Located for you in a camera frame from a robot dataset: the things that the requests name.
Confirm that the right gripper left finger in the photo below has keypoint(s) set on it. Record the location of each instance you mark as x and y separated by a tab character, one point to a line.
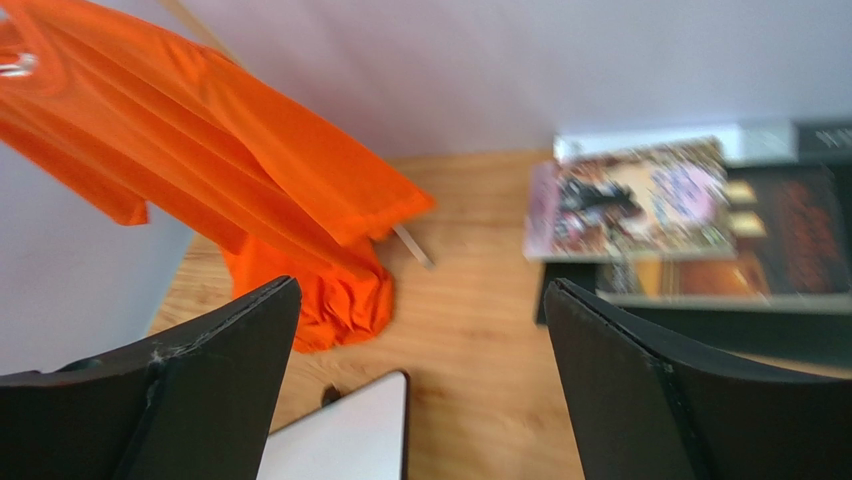
194	401

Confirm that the whiteboard with red writing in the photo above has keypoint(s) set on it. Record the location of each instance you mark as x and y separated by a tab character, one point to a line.
359	435

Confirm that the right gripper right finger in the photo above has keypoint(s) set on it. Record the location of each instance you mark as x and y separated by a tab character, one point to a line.
646	402

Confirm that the pink cover book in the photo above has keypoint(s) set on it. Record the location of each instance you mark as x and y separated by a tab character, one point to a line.
660	201

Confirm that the orange t shirt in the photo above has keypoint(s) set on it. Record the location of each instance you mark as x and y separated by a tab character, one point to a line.
129	115

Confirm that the large black book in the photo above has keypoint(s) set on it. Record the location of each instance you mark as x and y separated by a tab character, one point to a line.
807	341

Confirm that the wooden clothes rack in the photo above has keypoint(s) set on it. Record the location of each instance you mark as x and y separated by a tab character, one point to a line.
412	246

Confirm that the dark red cover book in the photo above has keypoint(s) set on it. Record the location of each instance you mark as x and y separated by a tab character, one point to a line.
792	252

